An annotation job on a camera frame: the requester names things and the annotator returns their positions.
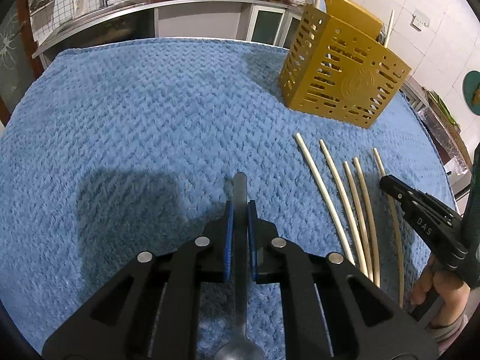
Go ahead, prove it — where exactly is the dark grey metal spoon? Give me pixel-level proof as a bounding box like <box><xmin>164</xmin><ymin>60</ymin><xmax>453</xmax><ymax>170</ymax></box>
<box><xmin>214</xmin><ymin>172</ymin><xmax>265</xmax><ymax>360</ymax></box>

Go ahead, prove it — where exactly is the kitchen counter cabinet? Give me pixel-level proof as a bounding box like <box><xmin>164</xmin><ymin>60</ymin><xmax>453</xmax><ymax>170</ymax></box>
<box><xmin>32</xmin><ymin>0</ymin><xmax>304</xmax><ymax>66</ymax></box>

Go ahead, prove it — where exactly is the person right hand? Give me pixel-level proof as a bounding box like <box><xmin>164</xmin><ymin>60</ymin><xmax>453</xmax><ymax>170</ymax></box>
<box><xmin>409</xmin><ymin>254</ymin><xmax>470</xmax><ymax>347</ymax></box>

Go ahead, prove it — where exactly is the blue textured towel mat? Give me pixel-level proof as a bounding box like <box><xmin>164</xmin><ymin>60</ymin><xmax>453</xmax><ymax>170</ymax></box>
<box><xmin>1</xmin><ymin>39</ymin><xmax>454</xmax><ymax>350</ymax></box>

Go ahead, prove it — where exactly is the yellow perforated utensil holder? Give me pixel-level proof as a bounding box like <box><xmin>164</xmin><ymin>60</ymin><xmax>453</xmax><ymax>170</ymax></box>
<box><xmin>279</xmin><ymin>0</ymin><xmax>411</xmax><ymax>128</ymax></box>

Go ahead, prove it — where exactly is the dark wooden door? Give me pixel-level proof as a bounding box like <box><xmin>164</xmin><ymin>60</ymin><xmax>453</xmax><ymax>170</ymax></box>
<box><xmin>1</xmin><ymin>0</ymin><xmax>44</xmax><ymax>126</ymax></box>

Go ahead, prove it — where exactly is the green round wall plate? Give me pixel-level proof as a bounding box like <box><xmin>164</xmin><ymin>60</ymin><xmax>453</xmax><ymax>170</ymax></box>
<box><xmin>462</xmin><ymin>71</ymin><xmax>480</xmax><ymax>116</ymax></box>

